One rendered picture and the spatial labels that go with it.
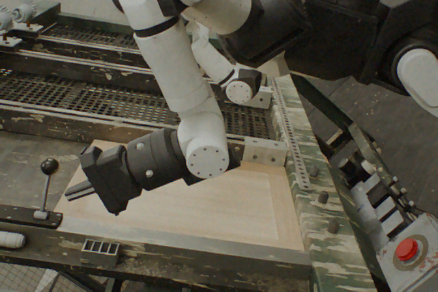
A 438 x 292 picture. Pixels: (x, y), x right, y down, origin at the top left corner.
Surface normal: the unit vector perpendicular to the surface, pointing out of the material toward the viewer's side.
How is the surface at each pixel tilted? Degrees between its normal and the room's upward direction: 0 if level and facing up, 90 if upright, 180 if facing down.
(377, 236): 0
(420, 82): 90
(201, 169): 99
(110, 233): 58
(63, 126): 90
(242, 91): 90
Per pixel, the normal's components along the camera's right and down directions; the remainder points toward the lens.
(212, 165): 0.05, 0.53
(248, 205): 0.15, -0.91
